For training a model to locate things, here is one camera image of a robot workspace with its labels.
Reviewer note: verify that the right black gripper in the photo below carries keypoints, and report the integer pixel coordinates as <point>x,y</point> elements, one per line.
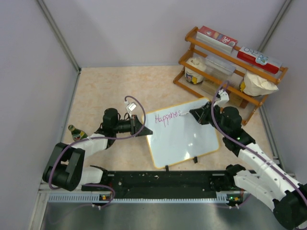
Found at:
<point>201,114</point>

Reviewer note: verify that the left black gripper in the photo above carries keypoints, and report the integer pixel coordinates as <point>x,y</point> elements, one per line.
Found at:
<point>135,125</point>

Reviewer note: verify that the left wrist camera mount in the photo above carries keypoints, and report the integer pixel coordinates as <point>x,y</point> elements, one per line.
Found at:
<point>130,107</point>

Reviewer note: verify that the white plastic jar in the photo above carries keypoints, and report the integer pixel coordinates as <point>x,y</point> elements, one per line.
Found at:
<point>192,76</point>

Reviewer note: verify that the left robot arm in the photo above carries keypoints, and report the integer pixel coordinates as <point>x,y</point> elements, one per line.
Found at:
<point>65,165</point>

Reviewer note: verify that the clear plastic container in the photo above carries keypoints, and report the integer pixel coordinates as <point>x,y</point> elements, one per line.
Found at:
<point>221,70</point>

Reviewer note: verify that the red white box right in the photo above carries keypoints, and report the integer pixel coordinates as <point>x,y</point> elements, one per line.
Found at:
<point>259,60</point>

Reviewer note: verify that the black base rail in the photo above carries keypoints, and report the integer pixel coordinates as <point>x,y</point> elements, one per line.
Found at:
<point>167,184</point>

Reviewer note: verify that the cream cloth bag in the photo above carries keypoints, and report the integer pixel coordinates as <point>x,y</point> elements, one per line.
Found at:
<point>254,85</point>

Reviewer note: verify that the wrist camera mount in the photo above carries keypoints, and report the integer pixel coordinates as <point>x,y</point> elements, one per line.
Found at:
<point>130,107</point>
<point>221,98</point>

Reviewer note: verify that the green glass bottle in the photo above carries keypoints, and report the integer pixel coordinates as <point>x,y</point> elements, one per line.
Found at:
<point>77,134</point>

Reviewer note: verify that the orange wooden shelf rack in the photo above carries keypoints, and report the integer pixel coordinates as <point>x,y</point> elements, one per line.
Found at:
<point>199,49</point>

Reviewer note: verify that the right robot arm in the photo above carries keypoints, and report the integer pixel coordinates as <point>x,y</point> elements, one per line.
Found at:
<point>282,194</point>

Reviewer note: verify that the red box upper left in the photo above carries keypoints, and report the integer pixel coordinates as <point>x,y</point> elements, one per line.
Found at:
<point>216,39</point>

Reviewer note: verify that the yellow framed whiteboard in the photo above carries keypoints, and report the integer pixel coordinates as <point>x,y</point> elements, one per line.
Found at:
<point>175,138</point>

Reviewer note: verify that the brown wooden blocks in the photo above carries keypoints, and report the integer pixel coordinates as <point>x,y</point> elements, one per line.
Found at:
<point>210,87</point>

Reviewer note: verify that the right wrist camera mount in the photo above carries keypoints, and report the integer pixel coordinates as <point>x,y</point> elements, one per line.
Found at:
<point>221,98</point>

